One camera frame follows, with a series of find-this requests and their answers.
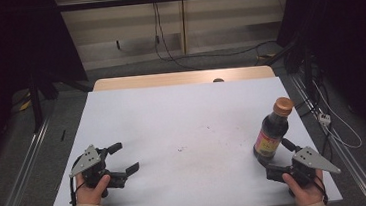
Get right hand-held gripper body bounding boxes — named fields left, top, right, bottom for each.
left=264, top=143, right=342, bottom=189

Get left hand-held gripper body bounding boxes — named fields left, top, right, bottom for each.
left=66, top=141, right=128, bottom=193

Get dark soy sauce bottle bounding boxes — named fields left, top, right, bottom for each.
left=248, top=95, right=300, bottom=165

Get person's right hand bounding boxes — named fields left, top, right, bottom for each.
left=280, top=168, right=326, bottom=206

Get person's left hand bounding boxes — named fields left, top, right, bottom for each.
left=73, top=171, right=114, bottom=206

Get white plug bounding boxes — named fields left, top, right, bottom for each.
left=317, top=112, right=333, bottom=127

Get white table sheet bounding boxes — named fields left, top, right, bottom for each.
left=37, top=70, right=344, bottom=206

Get black metal stand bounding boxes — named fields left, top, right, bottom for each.
left=27, top=73, right=47, bottom=134

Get black curtain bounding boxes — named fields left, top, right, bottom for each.
left=271, top=0, right=366, bottom=165
left=0, top=0, right=97, bottom=187

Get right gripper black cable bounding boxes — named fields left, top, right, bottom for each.
left=312, top=173, right=330, bottom=206

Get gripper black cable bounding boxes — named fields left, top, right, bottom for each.
left=65, top=155, right=89, bottom=206
left=312, top=173, right=330, bottom=206

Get metal floor rail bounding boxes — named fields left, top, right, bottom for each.
left=0, top=116, right=59, bottom=206
left=288, top=66, right=366, bottom=206

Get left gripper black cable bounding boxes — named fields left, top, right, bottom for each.
left=65, top=155, right=89, bottom=206

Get white cable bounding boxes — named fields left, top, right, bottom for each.
left=312, top=76, right=364, bottom=153

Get black floor cable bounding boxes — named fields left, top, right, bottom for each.
left=195, top=40, right=280, bottom=61

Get black hanging cable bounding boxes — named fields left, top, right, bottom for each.
left=150, top=0, right=202, bottom=75

